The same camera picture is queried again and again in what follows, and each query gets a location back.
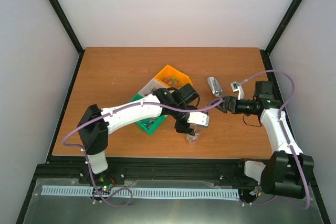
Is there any light blue slotted cable duct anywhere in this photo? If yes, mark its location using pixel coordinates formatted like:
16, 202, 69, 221
40, 185, 239, 201

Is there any black aluminium frame base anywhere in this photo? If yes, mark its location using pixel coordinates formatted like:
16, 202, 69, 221
15, 47, 331, 224

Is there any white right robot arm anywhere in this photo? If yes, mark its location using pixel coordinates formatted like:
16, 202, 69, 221
217, 81, 314, 199

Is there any orange plastic candy bin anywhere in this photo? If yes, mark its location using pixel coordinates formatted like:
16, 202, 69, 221
154, 65, 193, 89

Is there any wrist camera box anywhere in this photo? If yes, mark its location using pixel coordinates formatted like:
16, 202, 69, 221
230, 81, 244, 100
187, 112, 209, 127

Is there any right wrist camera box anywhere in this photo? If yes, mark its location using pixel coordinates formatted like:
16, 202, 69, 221
230, 81, 244, 100

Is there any clear plastic jar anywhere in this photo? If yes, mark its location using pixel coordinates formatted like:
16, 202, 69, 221
186, 124, 203, 145

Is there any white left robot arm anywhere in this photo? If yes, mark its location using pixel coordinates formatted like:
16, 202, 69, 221
78, 83, 208, 184

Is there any white plastic candy bin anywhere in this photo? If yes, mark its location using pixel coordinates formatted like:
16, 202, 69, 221
138, 78, 166, 97

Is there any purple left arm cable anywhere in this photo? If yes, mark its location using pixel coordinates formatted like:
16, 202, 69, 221
62, 95, 249, 208

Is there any metal candy scoop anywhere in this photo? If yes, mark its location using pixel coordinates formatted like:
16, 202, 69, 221
207, 77, 223, 98

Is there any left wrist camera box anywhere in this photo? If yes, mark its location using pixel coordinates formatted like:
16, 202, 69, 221
187, 112, 209, 127

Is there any green plastic candy bin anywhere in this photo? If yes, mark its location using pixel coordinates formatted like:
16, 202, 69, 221
128, 93, 169, 136

